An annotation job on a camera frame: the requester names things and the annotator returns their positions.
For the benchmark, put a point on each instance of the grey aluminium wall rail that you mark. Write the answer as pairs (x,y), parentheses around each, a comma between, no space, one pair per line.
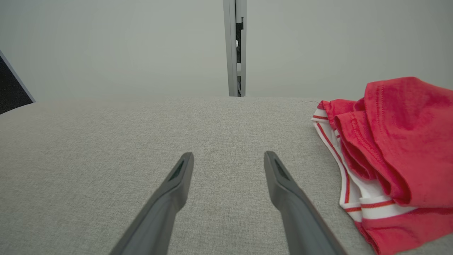
(229,42)

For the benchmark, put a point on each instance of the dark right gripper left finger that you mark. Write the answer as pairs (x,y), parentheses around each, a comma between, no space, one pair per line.
(155,223)

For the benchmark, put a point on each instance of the red shorts with white trim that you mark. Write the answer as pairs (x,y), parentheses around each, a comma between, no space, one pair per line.
(407,141)

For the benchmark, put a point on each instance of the black panel with pale edge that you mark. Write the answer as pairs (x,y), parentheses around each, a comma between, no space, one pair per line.
(9,92)

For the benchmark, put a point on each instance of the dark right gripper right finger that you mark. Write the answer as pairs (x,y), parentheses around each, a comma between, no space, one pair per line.
(304,223)

